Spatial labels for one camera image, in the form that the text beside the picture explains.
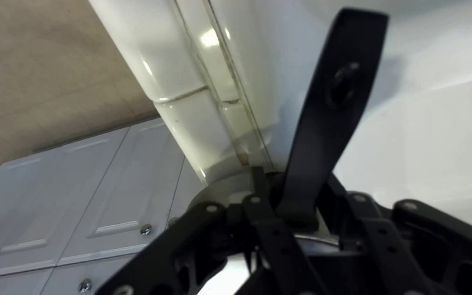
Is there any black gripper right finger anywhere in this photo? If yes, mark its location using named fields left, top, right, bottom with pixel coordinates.
left=323, top=179, right=472, bottom=295

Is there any white sink basin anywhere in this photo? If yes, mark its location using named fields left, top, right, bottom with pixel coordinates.
left=87, top=0, right=472, bottom=238

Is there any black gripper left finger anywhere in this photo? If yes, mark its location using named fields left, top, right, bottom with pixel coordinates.
left=95, top=194, right=325, bottom=295

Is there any steel pot black handle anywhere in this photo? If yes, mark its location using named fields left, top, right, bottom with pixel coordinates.
left=189, top=7, right=392, bottom=243

